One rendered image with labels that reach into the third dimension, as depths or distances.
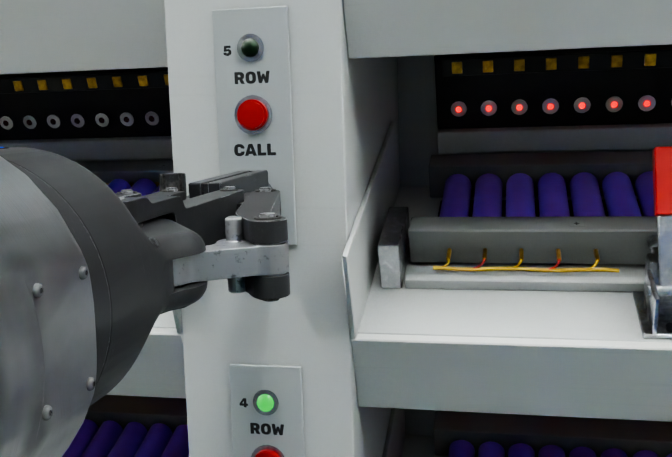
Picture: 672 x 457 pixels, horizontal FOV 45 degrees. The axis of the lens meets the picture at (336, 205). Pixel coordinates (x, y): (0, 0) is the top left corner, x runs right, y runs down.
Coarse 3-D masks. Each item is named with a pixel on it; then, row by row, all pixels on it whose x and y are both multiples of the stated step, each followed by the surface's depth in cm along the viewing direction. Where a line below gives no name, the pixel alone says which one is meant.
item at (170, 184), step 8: (160, 176) 35; (168, 176) 35; (176, 176) 35; (184, 176) 35; (160, 184) 35; (168, 184) 35; (176, 184) 35; (184, 184) 35; (160, 192) 35; (168, 192) 35; (176, 192) 34; (184, 192) 35
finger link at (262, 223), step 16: (256, 192) 33; (272, 192) 33; (240, 208) 28; (256, 208) 28; (272, 208) 28; (256, 224) 24; (272, 224) 24; (256, 240) 25; (272, 240) 24; (288, 272) 25; (256, 288) 25; (272, 288) 25; (288, 288) 25
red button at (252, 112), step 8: (248, 104) 42; (256, 104) 42; (240, 112) 42; (248, 112) 42; (256, 112) 42; (264, 112) 42; (240, 120) 42; (248, 120) 42; (256, 120) 42; (264, 120) 42; (248, 128) 42; (256, 128) 42
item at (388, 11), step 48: (384, 0) 41; (432, 0) 40; (480, 0) 40; (528, 0) 39; (576, 0) 39; (624, 0) 38; (384, 48) 42; (432, 48) 41; (480, 48) 41; (528, 48) 40; (576, 48) 40
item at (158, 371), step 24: (0, 144) 64; (24, 144) 64; (48, 144) 63; (72, 144) 63; (96, 144) 63; (120, 144) 62; (144, 144) 62; (168, 144) 61; (168, 312) 47; (168, 336) 45; (144, 360) 46; (168, 360) 46; (120, 384) 47; (144, 384) 47; (168, 384) 46
